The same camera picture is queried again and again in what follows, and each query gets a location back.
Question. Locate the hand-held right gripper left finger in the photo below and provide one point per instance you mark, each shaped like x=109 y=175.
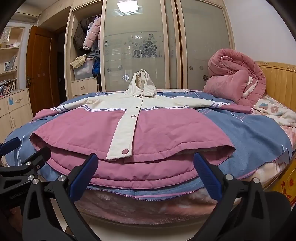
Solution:
x=83 y=176

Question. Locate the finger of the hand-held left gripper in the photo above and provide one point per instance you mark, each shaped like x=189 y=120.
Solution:
x=9 y=144
x=25 y=166

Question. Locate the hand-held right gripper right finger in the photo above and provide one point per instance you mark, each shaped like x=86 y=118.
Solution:
x=208 y=176

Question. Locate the pink and white hooded jacket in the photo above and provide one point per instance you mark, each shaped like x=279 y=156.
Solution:
x=161 y=129

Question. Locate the grey folded clothes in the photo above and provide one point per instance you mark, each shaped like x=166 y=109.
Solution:
x=93 y=56

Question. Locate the light wooden bookshelf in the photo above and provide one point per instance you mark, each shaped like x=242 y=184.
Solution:
x=13 y=115

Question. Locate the row of books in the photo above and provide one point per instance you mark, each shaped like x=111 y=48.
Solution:
x=8 y=87

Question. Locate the blue striped bed sheet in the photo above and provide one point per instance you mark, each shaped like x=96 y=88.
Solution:
x=249 y=134

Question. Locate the brown wooden door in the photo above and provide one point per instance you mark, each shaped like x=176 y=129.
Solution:
x=39 y=69

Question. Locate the yellow cardboard box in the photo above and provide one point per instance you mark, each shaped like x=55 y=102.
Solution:
x=289 y=185

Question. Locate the wardrobe drawer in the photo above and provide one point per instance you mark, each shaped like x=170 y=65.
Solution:
x=84 y=87

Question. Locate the floral cream blanket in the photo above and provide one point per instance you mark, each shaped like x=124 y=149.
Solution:
x=272 y=111

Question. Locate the clear plastic storage box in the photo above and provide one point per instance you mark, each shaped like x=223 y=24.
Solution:
x=83 y=71

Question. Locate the rolled pink quilt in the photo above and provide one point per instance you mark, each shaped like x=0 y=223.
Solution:
x=231 y=74

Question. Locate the blue crumpled cloth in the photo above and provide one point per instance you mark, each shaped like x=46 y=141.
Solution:
x=96 y=68

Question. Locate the crumpled beige cloth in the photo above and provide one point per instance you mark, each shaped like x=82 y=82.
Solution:
x=79 y=61

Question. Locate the wooden bed headboard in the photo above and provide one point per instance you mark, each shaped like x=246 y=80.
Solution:
x=282 y=81

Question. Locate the hanging dark jacket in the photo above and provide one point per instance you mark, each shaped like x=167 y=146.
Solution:
x=78 y=37

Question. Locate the white air conditioner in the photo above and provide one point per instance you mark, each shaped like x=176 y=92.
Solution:
x=25 y=14

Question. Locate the hanging pink puffer jacket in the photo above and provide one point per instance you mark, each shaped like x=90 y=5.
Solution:
x=92 y=34

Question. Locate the wardrobe with frosted sliding doors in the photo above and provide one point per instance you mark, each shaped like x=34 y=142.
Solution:
x=138 y=34

